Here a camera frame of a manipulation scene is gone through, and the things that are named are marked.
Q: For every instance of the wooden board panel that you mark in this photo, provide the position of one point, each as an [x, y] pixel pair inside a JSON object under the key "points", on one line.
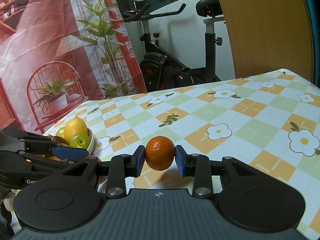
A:
{"points": [[267, 35]]}

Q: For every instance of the yellow-green round fruit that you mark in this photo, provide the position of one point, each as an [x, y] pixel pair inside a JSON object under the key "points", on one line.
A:
{"points": [[61, 132]]}

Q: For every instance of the dark purple mangosteen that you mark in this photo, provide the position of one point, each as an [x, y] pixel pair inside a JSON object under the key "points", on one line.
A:
{"points": [[58, 141]]}

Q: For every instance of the small orange mandarin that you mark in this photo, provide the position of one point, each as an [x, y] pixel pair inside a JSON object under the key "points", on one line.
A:
{"points": [[159, 153]]}

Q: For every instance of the yellow lemon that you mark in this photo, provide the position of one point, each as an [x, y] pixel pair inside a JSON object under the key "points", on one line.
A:
{"points": [[73, 127]]}

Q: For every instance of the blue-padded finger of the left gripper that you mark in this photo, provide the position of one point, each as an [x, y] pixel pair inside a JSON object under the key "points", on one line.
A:
{"points": [[70, 153]]}

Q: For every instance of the gloved hand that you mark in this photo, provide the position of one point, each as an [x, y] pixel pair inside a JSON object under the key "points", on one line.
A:
{"points": [[8, 197]]}

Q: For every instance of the beige round plate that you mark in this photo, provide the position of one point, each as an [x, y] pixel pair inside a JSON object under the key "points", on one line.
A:
{"points": [[91, 144]]}

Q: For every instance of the teal curtain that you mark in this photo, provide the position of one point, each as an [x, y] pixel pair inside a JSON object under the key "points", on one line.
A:
{"points": [[313, 12]]}

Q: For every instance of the bright green round fruit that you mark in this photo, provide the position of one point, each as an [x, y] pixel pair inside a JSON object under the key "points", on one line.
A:
{"points": [[80, 140]]}

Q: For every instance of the printed red backdrop cloth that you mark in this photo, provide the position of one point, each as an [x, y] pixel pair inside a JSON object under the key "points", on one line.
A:
{"points": [[57, 54]]}

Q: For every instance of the floral checkered tablecloth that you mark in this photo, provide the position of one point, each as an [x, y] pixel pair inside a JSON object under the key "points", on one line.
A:
{"points": [[269, 121]]}

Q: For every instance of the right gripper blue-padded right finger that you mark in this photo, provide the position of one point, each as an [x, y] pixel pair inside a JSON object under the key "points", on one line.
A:
{"points": [[201, 168]]}

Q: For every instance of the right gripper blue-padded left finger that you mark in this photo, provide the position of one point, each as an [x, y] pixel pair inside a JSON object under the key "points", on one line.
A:
{"points": [[120, 167]]}

